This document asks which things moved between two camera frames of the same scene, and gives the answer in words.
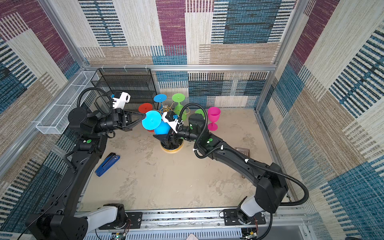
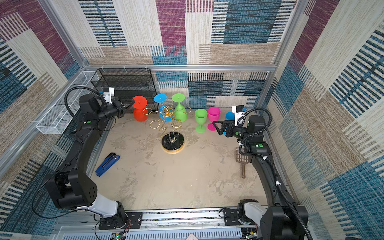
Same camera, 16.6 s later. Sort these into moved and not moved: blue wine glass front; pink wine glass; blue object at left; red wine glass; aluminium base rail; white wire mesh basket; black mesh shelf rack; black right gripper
Moved: black right gripper; red wine glass; blue wine glass front
Not moved: black mesh shelf rack; pink wine glass; blue object at left; white wire mesh basket; aluminium base rail
